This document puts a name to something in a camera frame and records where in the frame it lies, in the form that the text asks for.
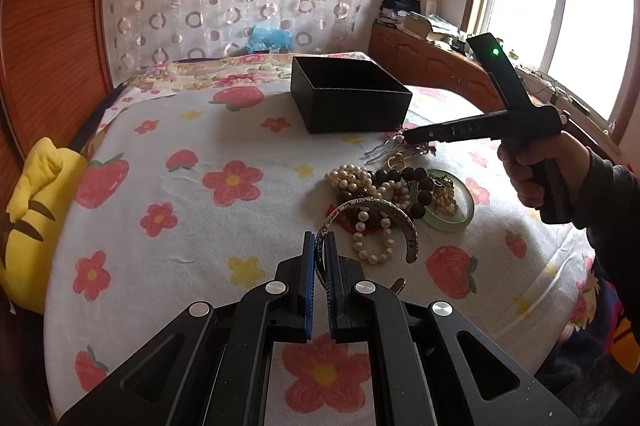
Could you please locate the cardboard box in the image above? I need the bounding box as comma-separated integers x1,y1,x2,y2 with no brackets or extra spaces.
402,13,437,41

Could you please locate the dark blue blanket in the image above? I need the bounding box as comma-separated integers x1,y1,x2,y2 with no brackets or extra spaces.
537,278,640,407

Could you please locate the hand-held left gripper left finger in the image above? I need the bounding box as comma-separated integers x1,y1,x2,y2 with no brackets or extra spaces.
55,231,321,426

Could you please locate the flower hair pin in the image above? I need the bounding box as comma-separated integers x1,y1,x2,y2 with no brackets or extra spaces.
364,126,437,167

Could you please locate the person's right hand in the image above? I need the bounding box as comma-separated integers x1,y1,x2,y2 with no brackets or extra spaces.
497,131,592,209

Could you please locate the person's right forearm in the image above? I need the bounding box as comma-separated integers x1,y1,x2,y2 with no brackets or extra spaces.
570,146,640,291

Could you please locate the green jade bangle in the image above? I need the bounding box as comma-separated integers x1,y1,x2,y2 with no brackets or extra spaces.
414,169,475,233

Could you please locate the cream pearl necklace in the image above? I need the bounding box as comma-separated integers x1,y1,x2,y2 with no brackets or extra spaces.
324,163,377,197

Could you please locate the wooden cabinet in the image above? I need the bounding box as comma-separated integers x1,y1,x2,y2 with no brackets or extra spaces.
370,23,626,157

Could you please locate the large dark wooden bead bracelet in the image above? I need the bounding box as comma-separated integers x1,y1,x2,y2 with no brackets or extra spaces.
375,166,437,221

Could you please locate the gold bead chain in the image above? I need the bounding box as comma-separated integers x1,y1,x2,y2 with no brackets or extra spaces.
430,178,459,217

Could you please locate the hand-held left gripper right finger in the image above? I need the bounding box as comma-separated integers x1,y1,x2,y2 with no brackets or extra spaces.
322,233,582,426

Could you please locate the black jewelry box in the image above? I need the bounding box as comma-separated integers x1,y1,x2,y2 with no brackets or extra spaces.
290,56,413,135

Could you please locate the floral quilt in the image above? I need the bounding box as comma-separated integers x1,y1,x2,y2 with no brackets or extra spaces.
114,50,382,100

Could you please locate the yellow plush toy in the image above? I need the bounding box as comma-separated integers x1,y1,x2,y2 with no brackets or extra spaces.
0,137,89,315

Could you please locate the blue plastic bag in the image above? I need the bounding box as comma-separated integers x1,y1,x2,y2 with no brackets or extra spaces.
248,24,294,54

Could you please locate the pile of dark clothes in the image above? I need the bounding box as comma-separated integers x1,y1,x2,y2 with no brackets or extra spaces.
377,0,426,29

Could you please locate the pearl bead necklace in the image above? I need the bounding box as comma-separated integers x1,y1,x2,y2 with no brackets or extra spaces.
335,190,373,229

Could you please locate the silver cuff bangle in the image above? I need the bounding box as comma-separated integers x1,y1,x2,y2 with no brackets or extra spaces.
314,199,420,291

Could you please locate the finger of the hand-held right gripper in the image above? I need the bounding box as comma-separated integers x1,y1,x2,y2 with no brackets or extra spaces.
402,125,446,145

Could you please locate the strawberry print bed sheet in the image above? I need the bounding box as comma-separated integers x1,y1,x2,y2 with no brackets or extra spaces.
42,78,601,426

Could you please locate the cream pearl bracelet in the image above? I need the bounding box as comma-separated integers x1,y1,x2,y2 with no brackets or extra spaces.
350,215,397,265

